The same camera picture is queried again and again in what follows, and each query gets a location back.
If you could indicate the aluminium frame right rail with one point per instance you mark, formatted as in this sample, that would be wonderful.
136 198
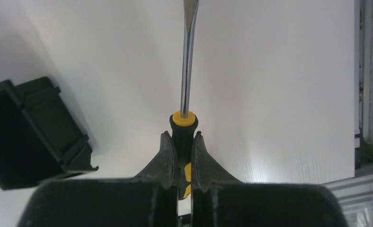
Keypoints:
355 194

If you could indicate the yellow black screwdriver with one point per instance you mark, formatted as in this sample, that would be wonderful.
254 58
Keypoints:
184 122

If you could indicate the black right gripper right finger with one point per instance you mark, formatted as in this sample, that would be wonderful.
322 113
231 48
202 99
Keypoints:
205 172

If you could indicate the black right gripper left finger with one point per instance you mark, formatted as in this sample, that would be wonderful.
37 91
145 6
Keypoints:
162 174

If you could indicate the black plastic bin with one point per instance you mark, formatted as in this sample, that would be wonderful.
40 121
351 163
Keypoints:
39 139

